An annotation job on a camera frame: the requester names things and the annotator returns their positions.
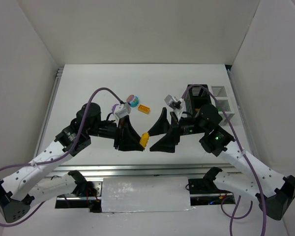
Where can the orange lego brick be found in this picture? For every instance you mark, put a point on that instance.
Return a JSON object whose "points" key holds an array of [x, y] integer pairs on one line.
{"points": [[143, 109]]}

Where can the yellow curved lego piece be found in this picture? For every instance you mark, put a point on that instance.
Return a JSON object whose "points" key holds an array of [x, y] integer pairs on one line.
{"points": [[144, 139]]}

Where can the white slotted container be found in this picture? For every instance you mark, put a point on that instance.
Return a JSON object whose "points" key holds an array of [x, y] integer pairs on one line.
{"points": [[221, 95]]}

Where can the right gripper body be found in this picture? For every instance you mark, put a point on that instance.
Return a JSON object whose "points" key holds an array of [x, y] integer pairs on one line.
{"points": [[175, 129]]}

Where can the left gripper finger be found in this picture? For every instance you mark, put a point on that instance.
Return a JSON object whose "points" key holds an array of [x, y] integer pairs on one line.
{"points": [[130, 146], [129, 132]]}

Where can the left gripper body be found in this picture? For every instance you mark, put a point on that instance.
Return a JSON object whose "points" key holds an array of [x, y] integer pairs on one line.
{"points": [[118, 137]]}

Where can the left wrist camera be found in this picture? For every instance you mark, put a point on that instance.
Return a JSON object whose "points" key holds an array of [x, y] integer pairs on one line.
{"points": [[122, 110]]}

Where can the multicolor printed lego stack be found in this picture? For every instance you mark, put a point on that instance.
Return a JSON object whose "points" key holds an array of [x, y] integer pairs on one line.
{"points": [[132, 100]]}

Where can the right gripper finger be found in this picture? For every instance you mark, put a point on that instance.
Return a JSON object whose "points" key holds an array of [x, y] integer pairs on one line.
{"points": [[166, 144], [161, 126]]}

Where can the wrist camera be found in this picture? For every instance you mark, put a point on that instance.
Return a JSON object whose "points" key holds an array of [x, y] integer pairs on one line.
{"points": [[176, 104], [122, 110]]}

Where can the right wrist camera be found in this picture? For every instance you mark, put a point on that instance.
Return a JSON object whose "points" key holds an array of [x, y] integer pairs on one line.
{"points": [[176, 104]]}

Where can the black slotted container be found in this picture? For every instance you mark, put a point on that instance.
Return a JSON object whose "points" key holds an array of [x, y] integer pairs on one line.
{"points": [[195, 98]]}

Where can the aluminium front rail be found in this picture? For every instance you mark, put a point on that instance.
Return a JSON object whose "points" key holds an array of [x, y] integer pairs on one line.
{"points": [[142, 170]]}

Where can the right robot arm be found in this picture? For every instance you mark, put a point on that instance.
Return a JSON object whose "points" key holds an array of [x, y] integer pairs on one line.
{"points": [[273, 191]]}

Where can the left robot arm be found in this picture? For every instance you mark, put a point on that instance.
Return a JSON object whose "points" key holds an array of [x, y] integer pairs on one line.
{"points": [[25, 188]]}

